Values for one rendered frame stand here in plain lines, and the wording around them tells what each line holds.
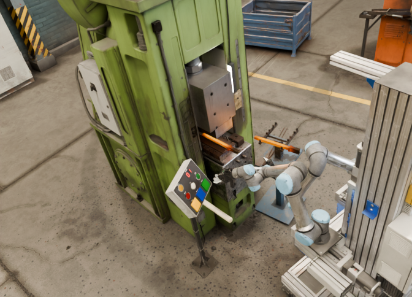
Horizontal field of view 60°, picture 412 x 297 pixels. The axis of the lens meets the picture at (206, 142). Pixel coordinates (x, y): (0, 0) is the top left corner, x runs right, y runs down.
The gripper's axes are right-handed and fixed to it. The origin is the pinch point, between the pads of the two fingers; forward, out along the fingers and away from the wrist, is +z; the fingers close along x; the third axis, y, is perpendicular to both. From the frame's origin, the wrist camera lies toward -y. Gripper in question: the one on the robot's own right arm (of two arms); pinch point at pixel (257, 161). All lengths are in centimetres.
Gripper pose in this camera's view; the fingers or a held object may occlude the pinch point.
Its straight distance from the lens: 286.6
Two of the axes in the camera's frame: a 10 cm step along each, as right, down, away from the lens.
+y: 1.4, 7.7, 6.3
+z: -7.0, -3.7, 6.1
